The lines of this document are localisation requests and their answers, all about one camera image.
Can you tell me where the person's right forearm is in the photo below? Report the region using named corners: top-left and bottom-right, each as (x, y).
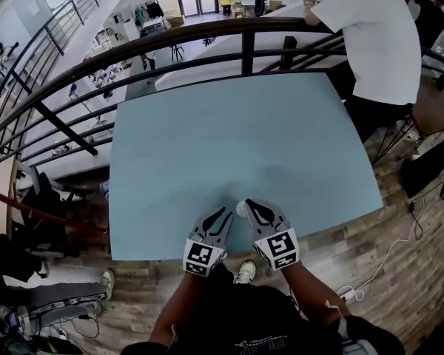
top-left (280, 260), bottom-right (353, 327)

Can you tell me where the white power strip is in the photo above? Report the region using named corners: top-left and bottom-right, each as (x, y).
top-left (335, 285), bottom-right (366, 303)

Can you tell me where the person's white shoe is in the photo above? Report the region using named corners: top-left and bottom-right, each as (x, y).
top-left (233, 260), bottom-right (258, 285)

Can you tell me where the person's dark shirt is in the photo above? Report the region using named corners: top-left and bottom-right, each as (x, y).
top-left (120, 263), bottom-right (406, 355)

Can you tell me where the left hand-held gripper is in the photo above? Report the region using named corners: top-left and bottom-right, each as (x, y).
top-left (182, 206), bottom-right (235, 279)

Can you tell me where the person's left forearm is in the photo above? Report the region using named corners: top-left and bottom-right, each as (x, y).
top-left (147, 268), bottom-right (210, 348)

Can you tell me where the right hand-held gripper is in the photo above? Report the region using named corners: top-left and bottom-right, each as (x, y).
top-left (243, 197), bottom-right (302, 272)

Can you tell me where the black chair with clothes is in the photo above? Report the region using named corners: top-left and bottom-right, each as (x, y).
top-left (16, 169), bottom-right (84, 259)

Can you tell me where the black metal railing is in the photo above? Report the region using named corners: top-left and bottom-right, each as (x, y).
top-left (0, 16), bottom-right (444, 163)

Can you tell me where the black bag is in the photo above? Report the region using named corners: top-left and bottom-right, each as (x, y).
top-left (400, 129), bottom-right (444, 200)

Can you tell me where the thin-barred balcony railing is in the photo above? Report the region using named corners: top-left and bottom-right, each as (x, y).
top-left (0, 0), bottom-right (121, 126)

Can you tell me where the white floor cable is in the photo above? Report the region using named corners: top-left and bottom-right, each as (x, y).
top-left (336, 197), bottom-right (428, 303)

